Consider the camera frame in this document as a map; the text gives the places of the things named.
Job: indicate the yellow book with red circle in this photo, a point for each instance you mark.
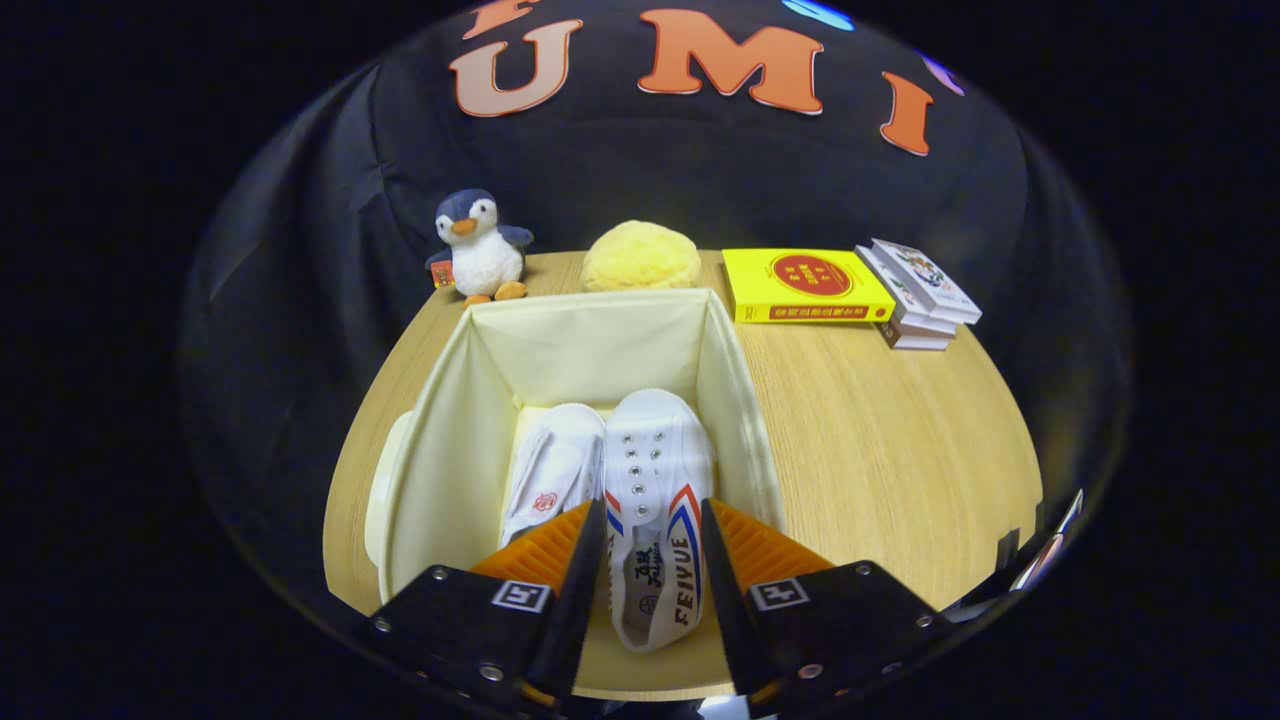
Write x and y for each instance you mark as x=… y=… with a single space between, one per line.
x=800 y=285

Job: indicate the white striped canvas shoe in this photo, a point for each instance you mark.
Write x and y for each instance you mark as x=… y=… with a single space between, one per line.
x=555 y=470
x=650 y=460

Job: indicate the yellow round plush ball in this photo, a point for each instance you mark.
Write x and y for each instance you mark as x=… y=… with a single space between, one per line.
x=640 y=258

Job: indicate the penguin plush toy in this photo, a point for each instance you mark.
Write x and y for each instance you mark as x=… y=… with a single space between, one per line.
x=485 y=260

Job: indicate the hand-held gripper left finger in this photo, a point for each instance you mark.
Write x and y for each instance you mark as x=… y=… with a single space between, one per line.
x=580 y=600

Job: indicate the brown cover book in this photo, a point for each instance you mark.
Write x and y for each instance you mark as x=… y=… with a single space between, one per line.
x=915 y=342

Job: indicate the white bird cover book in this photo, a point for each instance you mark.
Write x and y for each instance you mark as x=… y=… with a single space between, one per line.
x=925 y=275

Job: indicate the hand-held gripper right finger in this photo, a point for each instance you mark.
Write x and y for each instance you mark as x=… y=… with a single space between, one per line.
x=725 y=600

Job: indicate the cream fabric storage box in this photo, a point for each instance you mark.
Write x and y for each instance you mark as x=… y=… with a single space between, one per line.
x=590 y=340

